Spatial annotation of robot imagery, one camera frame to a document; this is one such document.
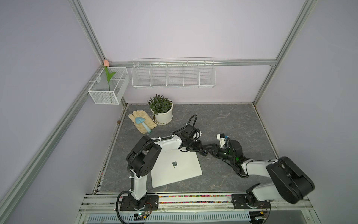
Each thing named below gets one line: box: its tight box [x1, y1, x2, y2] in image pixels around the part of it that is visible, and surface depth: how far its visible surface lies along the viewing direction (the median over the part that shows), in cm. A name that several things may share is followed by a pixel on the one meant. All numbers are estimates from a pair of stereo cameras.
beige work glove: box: [128, 110, 158, 135], surface depth 110 cm
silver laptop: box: [151, 148, 203, 189], surface depth 85 cm
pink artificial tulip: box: [103, 59, 117, 91], surface depth 92 cm
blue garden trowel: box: [134, 116, 152, 133], surface depth 108 cm
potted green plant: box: [145, 93, 174, 126], surface depth 101 cm
